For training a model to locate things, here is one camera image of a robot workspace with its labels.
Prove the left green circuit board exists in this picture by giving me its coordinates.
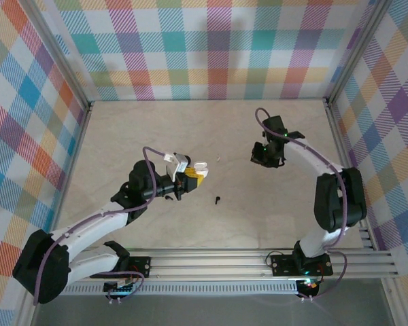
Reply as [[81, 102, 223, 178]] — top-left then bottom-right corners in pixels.
[[103, 278, 137, 295]]

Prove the right small circuit board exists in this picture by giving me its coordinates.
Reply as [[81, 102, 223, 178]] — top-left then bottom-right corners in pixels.
[[297, 278, 319, 291]]

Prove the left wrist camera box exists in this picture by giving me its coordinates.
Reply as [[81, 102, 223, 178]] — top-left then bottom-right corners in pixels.
[[163, 152, 192, 183]]

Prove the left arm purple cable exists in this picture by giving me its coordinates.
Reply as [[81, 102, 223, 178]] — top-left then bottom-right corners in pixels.
[[32, 146, 166, 305]]

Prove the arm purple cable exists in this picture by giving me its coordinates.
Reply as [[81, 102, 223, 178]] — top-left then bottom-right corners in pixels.
[[254, 107, 350, 302], [32, 146, 166, 305]]

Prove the right aluminium table side rail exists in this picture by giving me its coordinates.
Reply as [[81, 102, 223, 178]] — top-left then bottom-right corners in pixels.
[[324, 100, 377, 251]]

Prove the aluminium table side rail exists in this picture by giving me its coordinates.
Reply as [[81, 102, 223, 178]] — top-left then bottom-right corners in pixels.
[[44, 101, 95, 255], [324, 100, 377, 251]]

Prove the left aluminium table side rail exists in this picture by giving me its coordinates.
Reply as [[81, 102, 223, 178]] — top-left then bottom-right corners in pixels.
[[44, 101, 95, 255]]

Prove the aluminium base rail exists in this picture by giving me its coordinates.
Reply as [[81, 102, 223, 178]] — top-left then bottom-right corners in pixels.
[[67, 227, 401, 281]]

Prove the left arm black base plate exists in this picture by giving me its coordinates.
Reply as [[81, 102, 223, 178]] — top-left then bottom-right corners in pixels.
[[89, 256, 152, 280]]

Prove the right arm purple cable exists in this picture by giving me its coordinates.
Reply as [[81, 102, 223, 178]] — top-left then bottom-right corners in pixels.
[[254, 107, 350, 302]]

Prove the grey slotted cable duct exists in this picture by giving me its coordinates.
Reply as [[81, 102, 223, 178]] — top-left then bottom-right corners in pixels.
[[59, 280, 300, 296]]

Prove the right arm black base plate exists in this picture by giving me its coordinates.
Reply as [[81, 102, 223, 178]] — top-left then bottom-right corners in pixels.
[[270, 253, 334, 276]]

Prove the right aluminium frame post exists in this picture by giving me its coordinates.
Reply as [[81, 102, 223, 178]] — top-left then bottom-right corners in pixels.
[[325, 0, 394, 106]]

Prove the aluminium frame post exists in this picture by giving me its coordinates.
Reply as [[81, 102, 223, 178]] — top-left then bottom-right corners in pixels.
[[325, 0, 394, 106], [18, 0, 92, 113]]

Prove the left aluminium frame post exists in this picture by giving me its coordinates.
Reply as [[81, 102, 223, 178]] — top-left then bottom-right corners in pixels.
[[18, 0, 92, 113]]

